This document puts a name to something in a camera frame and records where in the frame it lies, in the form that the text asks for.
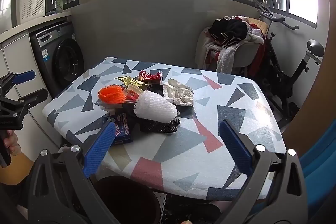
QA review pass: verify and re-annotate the red garment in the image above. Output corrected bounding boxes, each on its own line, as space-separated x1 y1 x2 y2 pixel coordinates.
249 38 267 76

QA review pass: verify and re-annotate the gold foil wrapper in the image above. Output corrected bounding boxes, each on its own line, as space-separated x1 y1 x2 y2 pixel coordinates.
114 76 146 88

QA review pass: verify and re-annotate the dark brown trash bin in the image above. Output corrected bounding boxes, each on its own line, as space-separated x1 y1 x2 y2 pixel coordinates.
91 175 161 224

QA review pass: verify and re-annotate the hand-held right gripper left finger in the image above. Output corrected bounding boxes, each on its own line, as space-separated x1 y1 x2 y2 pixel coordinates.
27 120 121 224

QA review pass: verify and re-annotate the cream cup lid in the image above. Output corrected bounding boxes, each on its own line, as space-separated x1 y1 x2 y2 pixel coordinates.
127 84 145 95

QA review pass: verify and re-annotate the white pink garment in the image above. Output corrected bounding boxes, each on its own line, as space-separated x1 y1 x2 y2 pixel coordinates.
245 21 264 44

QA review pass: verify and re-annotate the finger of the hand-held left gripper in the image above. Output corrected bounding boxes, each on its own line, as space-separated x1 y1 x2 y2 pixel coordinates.
0 88 49 116
0 70 36 98

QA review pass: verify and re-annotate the white foam fruit net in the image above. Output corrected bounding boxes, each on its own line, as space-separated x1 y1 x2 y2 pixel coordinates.
134 90 179 120

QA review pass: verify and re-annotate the grey washing machine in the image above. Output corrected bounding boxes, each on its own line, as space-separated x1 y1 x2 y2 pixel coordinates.
29 21 85 99

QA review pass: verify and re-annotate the blue cloth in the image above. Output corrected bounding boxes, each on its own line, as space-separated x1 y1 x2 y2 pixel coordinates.
299 145 336 224

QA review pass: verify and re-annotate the clear plastic tray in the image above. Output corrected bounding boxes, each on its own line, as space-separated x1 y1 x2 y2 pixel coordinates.
98 98 138 112

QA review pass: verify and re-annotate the white fleece garment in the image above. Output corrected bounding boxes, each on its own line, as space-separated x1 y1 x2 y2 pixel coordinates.
196 30 243 74

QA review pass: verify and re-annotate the black round lid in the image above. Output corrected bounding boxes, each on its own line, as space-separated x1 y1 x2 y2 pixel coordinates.
147 84 165 96

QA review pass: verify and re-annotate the black exercise bike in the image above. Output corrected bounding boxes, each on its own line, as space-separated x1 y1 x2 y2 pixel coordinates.
254 0 325 123

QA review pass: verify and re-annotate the black dotted glove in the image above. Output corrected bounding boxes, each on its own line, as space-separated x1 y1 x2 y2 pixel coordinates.
139 118 181 133

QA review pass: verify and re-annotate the red sauce packet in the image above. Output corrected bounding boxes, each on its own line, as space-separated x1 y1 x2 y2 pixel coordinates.
125 91 139 103

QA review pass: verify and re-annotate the beige chair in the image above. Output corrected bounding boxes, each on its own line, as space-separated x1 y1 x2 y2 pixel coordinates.
196 18 270 75

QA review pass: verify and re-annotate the blue printed packet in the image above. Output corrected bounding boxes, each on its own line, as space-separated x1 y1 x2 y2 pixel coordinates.
102 112 133 146

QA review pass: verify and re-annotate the crushed red can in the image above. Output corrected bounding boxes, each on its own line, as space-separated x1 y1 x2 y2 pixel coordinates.
138 70 164 84

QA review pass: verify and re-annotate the white cabinet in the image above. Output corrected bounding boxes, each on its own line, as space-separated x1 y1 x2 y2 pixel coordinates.
0 12 72 152

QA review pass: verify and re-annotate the white perforated basket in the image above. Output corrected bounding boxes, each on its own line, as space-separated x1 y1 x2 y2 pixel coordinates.
16 0 47 26

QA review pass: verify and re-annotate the crumpled white paper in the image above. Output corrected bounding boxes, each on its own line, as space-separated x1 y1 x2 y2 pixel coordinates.
163 78 195 106

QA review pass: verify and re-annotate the black clothing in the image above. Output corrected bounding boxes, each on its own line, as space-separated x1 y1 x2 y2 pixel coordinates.
209 17 249 43

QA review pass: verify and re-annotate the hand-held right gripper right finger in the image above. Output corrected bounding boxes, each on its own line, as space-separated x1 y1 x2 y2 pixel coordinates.
215 120 308 224

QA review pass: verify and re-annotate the person's left hand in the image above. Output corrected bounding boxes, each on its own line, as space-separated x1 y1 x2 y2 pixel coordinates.
5 130 21 157

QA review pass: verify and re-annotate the orange foam fruit net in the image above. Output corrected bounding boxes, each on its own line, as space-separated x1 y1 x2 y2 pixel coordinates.
98 84 127 104

